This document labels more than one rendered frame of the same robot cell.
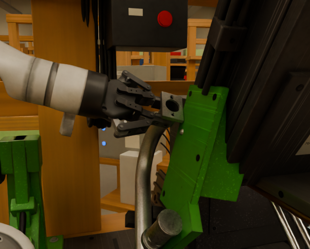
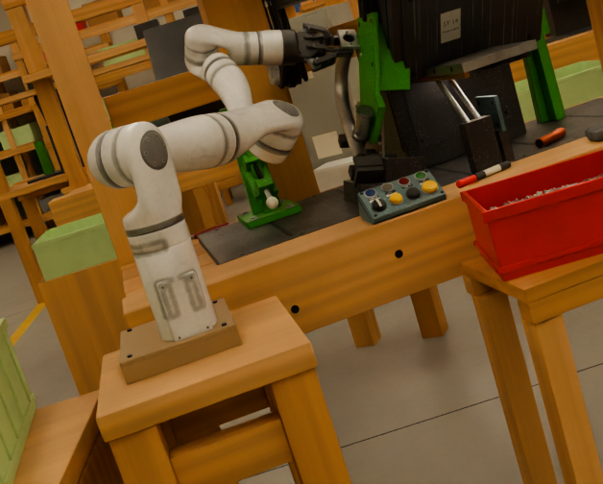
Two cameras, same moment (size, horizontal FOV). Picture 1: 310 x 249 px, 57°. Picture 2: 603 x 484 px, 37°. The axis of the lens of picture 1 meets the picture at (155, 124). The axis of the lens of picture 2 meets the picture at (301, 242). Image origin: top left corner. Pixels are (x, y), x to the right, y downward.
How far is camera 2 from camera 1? 1.51 m
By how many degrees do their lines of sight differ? 7
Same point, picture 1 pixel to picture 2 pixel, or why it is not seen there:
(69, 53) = (242, 24)
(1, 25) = not seen: outside the picture
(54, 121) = not seen: hidden behind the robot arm
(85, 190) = (294, 157)
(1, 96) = (184, 87)
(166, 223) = (363, 111)
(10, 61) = (232, 38)
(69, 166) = not seen: hidden behind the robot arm
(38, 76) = (252, 42)
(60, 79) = (266, 41)
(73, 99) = (277, 52)
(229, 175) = (398, 71)
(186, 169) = (369, 77)
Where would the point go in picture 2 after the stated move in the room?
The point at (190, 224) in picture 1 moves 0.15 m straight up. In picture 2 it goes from (376, 105) to (356, 33)
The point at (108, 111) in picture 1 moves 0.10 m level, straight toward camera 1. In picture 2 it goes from (303, 54) to (308, 53)
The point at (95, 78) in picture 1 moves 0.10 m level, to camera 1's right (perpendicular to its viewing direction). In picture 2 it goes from (287, 34) to (332, 19)
